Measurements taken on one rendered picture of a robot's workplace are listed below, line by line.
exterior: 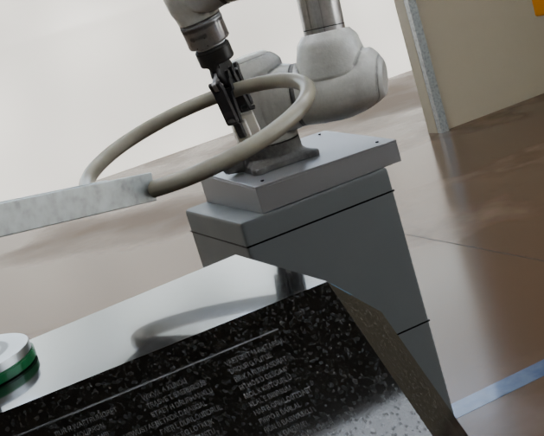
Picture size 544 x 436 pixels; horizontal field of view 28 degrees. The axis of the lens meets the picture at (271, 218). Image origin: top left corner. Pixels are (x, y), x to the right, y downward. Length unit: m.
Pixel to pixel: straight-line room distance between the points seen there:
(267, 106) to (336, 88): 0.17
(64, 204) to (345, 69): 0.99
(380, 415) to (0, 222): 0.63
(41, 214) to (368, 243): 1.09
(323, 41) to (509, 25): 5.35
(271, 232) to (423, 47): 4.99
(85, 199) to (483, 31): 6.11
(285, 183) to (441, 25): 5.11
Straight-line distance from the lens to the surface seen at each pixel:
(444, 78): 7.53
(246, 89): 2.25
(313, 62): 2.55
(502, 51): 7.79
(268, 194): 2.49
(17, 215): 1.68
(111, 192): 1.82
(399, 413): 1.48
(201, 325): 1.54
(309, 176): 2.52
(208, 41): 2.22
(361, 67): 2.54
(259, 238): 2.48
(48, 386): 1.51
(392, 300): 2.65
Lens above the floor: 1.30
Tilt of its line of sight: 12 degrees down
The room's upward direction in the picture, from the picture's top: 17 degrees counter-clockwise
